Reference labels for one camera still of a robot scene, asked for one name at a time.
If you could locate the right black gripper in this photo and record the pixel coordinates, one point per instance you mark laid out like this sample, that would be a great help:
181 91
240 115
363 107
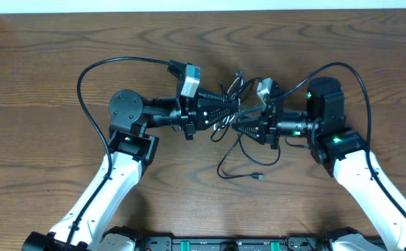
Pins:
267 125

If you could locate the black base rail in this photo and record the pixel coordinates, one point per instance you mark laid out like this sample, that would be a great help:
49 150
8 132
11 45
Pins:
251 244

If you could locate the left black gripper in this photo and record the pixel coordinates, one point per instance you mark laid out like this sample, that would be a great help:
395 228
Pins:
189 116

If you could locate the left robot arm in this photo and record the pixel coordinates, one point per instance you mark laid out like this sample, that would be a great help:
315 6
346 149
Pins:
129 151

